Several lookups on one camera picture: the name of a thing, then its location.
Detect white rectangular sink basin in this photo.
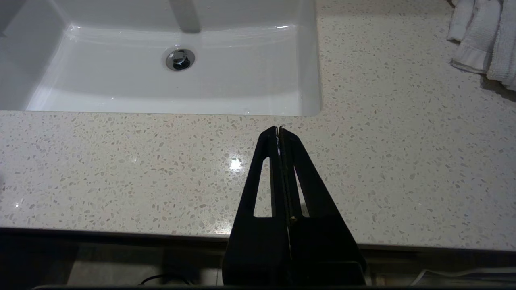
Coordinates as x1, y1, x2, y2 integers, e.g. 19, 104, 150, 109
0, 0, 323, 117

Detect chrome sink drain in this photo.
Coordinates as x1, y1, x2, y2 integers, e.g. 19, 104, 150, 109
165, 48, 196, 72

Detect thin black floor cable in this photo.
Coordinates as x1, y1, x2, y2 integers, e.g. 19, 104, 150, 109
141, 274, 191, 286

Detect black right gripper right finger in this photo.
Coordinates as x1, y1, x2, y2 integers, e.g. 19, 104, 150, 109
279, 128, 367, 286

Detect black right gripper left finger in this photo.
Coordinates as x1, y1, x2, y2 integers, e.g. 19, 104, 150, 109
223, 126, 291, 286

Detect grey cable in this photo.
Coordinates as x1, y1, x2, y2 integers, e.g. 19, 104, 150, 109
409, 267, 516, 286

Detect white crumpled towel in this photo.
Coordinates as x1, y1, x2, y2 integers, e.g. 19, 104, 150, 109
447, 0, 516, 91

